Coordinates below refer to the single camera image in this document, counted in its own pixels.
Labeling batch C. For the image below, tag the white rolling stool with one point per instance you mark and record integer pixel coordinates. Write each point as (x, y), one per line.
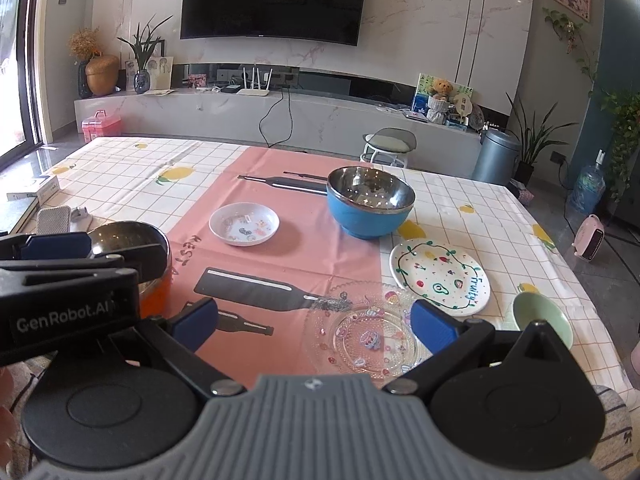
(388, 146)

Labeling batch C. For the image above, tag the potted green plant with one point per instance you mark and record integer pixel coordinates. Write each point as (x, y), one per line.
(535, 134)

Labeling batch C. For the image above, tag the grey phone stand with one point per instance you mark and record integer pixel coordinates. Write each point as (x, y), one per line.
(63, 219)

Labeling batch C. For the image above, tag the white fruity painted plate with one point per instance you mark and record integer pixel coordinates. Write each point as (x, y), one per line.
(446, 276)

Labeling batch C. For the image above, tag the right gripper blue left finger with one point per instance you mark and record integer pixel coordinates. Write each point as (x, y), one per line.
(195, 324)

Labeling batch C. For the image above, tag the dried flower bunch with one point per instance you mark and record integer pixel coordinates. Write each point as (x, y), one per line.
(84, 44)

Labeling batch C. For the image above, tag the teddy bear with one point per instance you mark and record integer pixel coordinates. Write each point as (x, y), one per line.
(441, 89)

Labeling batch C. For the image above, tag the green ceramic bowl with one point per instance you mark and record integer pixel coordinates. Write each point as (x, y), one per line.
(528, 307)

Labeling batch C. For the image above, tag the pink storage box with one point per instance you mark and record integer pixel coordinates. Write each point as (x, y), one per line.
(101, 124)

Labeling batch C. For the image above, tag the clear glass plate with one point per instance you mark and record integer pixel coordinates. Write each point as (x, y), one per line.
(363, 327)

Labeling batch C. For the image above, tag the blue vase with plant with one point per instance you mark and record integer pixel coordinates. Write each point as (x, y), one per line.
(143, 44)

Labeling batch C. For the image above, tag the black wall television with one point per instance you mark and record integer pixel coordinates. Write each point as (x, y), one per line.
(272, 0)

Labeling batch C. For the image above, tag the blue water jug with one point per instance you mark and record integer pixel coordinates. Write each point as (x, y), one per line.
(589, 186)

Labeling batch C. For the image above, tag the pink small heater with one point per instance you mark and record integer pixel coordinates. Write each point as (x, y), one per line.
(588, 238)

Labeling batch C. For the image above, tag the small white sticker dish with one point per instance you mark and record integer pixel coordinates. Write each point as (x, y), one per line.
(244, 224)

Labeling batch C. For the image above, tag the white wifi router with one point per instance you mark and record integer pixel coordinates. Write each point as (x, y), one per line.
(256, 82)

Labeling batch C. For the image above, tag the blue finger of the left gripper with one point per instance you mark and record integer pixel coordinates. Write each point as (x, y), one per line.
(71, 245)

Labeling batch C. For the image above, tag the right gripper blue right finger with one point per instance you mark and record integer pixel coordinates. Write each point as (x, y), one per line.
(435, 329)

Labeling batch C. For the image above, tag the grey metal trash can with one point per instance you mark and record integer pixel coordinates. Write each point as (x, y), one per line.
(496, 161)

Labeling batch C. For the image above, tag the white small box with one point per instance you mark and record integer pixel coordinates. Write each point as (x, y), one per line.
(41, 188)

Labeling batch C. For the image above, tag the orange steel bowl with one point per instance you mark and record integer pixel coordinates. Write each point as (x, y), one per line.
(146, 249)

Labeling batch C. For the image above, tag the brown acorn vase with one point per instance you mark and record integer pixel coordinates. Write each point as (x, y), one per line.
(102, 74)

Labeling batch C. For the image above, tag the lemon and pink tablecloth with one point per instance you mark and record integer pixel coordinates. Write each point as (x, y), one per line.
(176, 185)

